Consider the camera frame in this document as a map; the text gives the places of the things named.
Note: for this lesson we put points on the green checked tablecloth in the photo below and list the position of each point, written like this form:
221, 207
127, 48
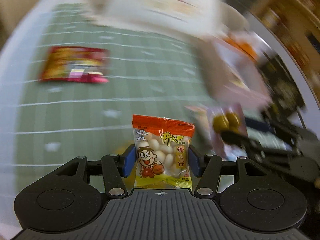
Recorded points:
147, 74

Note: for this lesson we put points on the cream mesh food cover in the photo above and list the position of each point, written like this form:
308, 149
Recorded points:
169, 17

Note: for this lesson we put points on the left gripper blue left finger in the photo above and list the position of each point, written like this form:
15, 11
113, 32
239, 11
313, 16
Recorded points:
114, 168

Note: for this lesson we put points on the orange tissue box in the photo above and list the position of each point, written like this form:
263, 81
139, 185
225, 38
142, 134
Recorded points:
244, 41

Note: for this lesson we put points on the orange steamed bun snack packet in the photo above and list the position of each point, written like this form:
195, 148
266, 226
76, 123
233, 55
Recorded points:
162, 158

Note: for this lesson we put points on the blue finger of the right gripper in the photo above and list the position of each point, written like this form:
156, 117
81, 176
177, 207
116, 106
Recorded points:
262, 126
252, 146

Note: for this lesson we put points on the black plum snack bag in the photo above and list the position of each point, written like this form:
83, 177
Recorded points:
285, 95

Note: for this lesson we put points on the beige chair right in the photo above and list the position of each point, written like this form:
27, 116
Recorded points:
231, 19

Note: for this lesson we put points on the chestnut snack packet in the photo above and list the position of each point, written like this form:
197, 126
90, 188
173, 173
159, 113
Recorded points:
226, 118

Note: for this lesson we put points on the dark red jerky packet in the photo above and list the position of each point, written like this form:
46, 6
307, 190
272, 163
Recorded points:
76, 64

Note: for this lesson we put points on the wooden wall shelf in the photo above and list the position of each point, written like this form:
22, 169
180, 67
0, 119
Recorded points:
296, 24

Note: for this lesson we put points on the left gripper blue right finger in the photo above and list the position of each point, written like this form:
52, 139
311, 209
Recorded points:
207, 168

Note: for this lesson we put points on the pink open gift box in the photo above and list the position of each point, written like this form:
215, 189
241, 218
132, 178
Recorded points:
230, 76

